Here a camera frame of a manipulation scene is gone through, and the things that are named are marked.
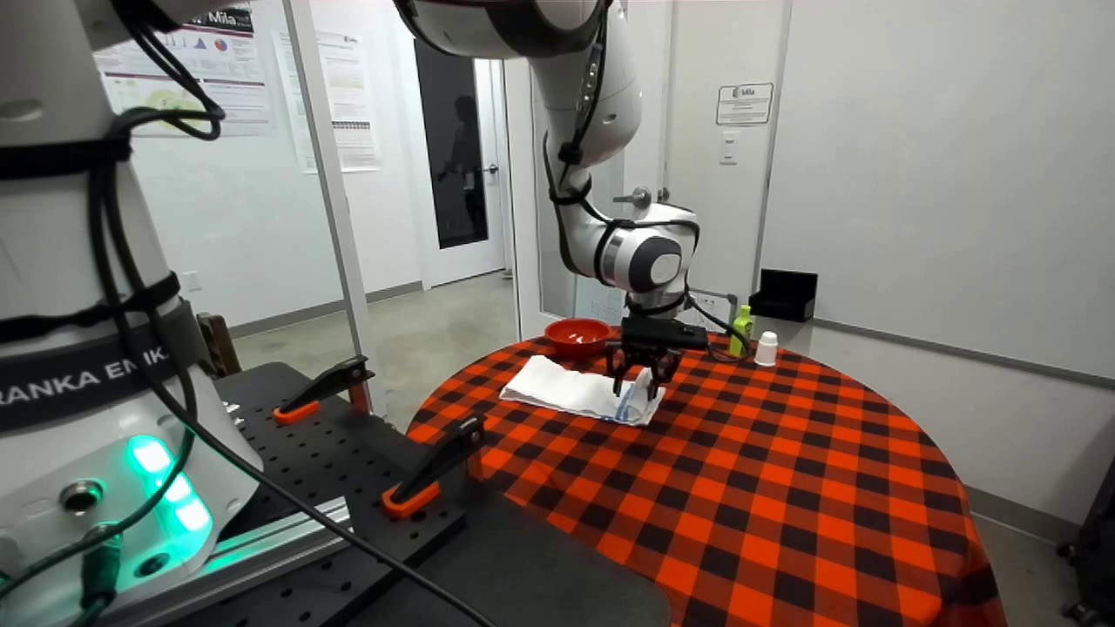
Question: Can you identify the large wall whiteboard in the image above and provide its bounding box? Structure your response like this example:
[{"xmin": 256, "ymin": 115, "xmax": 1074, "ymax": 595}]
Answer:
[{"xmin": 755, "ymin": 0, "xmax": 1115, "ymax": 388}]

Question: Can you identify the green bottle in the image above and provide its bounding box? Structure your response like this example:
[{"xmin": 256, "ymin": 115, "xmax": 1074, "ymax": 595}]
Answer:
[{"xmin": 724, "ymin": 295, "xmax": 758, "ymax": 359}]

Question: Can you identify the black orange clamp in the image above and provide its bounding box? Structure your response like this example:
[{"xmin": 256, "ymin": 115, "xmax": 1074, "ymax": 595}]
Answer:
[
  {"xmin": 380, "ymin": 412, "xmax": 493, "ymax": 524},
  {"xmin": 273, "ymin": 351, "xmax": 380, "ymax": 433}
]

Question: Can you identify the white door with window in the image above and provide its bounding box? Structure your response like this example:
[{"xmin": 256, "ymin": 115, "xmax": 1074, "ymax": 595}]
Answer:
[{"xmin": 524, "ymin": 0, "xmax": 677, "ymax": 340}]

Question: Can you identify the slanted metal pole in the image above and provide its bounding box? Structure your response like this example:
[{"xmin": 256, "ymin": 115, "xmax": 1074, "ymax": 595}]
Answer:
[{"xmin": 283, "ymin": 0, "xmax": 378, "ymax": 417}]

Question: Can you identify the black suitcase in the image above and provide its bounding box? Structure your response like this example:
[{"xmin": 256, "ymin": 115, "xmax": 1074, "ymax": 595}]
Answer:
[{"xmin": 1059, "ymin": 457, "xmax": 1115, "ymax": 627}]

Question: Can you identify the thin black cable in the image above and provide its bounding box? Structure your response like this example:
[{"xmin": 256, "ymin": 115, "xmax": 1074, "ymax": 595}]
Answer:
[{"xmin": 171, "ymin": 388, "xmax": 505, "ymax": 627}]

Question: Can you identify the red black plaid tablecloth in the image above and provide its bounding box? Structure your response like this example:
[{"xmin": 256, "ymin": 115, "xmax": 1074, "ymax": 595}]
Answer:
[{"xmin": 404, "ymin": 327, "xmax": 1009, "ymax": 627}]

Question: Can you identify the black perforated robot table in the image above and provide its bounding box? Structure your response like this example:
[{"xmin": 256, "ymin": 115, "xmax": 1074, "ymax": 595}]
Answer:
[{"xmin": 150, "ymin": 359, "xmax": 677, "ymax": 627}]

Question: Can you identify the black wall box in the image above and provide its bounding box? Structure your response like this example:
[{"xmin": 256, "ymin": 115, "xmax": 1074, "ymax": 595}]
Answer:
[{"xmin": 748, "ymin": 264, "xmax": 821, "ymax": 324}]

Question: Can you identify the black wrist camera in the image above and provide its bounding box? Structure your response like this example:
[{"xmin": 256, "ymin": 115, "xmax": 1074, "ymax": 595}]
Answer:
[{"xmin": 666, "ymin": 321, "xmax": 713, "ymax": 351}]

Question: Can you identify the white door sign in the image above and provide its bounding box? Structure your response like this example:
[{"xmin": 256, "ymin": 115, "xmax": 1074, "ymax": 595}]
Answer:
[{"xmin": 712, "ymin": 82, "xmax": 778, "ymax": 128}]

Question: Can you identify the white paper notice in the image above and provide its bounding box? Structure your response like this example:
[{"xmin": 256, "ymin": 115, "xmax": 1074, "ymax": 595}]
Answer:
[{"xmin": 314, "ymin": 29, "xmax": 387, "ymax": 173}]

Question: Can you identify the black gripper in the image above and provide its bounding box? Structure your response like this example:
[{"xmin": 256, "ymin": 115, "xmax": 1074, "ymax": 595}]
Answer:
[{"xmin": 609, "ymin": 303, "xmax": 686, "ymax": 401}]

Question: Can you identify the black cable bundle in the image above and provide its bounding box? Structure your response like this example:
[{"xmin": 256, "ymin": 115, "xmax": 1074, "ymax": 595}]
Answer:
[{"xmin": 0, "ymin": 0, "xmax": 229, "ymax": 595}]

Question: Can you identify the white towel with blue stripes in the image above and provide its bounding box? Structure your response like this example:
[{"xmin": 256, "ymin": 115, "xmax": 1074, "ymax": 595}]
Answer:
[{"xmin": 497, "ymin": 351, "xmax": 670, "ymax": 430}]

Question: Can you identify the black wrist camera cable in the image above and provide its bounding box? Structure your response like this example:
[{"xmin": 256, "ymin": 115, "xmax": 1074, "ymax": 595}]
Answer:
[{"xmin": 541, "ymin": 22, "xmax": 748, "ymax": 356}]

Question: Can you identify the silver door handle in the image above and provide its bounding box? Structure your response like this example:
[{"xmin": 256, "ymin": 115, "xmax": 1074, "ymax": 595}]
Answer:
[{"xmin": 609, "ymin": 184, "xmax": 674, "ymax": 213}]

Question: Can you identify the colourful wall poster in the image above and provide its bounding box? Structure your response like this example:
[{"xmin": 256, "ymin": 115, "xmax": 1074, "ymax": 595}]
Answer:
[{"xmin": 91, "ymin": 0, "xmax": 279, "ymax": 140}]

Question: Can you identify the red bowl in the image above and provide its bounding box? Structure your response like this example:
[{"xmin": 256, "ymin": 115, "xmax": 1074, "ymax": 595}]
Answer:
[{"xmin": 541, "ymin": 316, "xmax": 617, "ymax": 363}]

